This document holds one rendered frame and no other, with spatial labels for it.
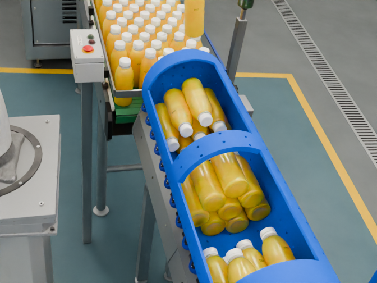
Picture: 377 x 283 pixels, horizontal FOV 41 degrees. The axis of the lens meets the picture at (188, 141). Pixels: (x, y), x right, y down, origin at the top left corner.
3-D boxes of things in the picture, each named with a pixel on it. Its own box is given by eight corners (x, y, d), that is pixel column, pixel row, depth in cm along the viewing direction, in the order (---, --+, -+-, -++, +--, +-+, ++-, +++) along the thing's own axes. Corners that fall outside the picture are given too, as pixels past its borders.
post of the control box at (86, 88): (83, 243, 246) (81, 70, 182) (82, 237, 249) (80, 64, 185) (91, 242, 247) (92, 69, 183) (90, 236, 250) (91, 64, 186)
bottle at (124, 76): (112, 106, 185) (114, 67, 174) (115, 95, 190) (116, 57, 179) (130, 108, 185) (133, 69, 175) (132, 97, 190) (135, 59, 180)
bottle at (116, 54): (120, 90, 193) (122, 53, 182) (106, 84, 195) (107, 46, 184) (129, 82, 198) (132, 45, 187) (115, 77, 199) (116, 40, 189)
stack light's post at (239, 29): (200, 203, 277) (239, 21, 206) (198, 198, 279) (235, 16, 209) (207, 202, 278) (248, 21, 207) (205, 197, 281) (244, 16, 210)
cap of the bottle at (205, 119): (206, 110, 146) (207, 114, 144) (214, 117, 148) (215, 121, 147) (196, 118, 147) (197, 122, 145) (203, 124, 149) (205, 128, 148)
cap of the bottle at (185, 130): (194, 127, 149) (196, 131, 148) (185, 135, 150) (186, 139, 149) (185, 121, 147) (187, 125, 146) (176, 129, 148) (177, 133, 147)
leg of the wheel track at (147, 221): (136, 287, 232) (146, 192, 192) (133, 276, 236) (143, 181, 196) (148, 285, 233) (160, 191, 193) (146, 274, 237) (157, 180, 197)
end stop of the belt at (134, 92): (115, 98, 180) (116, 91, 178) (115, 96, 181) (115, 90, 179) (221, 93, 191) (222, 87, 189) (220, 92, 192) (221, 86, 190)
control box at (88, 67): (74, 83, 176) (74, 57, 169) (70, 53, 190) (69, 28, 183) (104, 82, 178) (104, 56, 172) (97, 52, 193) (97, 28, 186)
